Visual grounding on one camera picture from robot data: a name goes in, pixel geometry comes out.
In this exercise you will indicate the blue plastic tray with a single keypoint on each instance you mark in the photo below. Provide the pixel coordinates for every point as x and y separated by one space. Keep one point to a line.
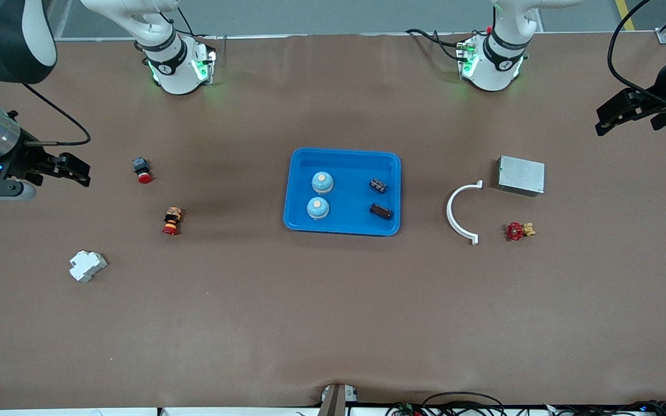
347 222

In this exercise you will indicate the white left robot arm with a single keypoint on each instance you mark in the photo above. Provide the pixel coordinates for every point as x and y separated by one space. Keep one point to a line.
492 69

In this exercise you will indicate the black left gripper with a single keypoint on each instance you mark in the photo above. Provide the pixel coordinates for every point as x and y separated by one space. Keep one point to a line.
664 82

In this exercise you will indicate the red emergency stop button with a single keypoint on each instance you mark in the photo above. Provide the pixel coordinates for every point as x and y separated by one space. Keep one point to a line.
143 175

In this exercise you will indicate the red yellow black switch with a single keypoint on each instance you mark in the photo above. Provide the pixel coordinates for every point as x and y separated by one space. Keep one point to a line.
172 222

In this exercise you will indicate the blue desk bell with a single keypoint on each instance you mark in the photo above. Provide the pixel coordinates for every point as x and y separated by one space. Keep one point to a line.
322 182
317 208

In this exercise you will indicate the white circuit breaker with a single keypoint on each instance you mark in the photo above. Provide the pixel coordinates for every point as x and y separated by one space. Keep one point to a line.
86 266

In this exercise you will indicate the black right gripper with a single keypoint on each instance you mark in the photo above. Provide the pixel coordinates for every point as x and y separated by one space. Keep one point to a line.
19 160

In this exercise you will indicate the silver metal power supply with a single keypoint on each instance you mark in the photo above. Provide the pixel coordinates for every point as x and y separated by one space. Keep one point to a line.
521 176

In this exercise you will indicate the dark small connector block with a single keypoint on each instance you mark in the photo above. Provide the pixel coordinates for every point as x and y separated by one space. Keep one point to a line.
377 185

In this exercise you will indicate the brass valve red handwheel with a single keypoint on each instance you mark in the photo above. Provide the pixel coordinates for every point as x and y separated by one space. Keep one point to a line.
515 231

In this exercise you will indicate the grey metal table bracket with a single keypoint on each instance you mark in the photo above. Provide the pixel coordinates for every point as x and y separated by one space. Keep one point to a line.
336 400

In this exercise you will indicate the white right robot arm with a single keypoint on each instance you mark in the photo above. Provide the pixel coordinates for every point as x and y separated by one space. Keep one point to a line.
15 34

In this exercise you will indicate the brown electrolytic capacitor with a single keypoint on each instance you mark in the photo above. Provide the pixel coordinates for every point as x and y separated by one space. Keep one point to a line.
380 211

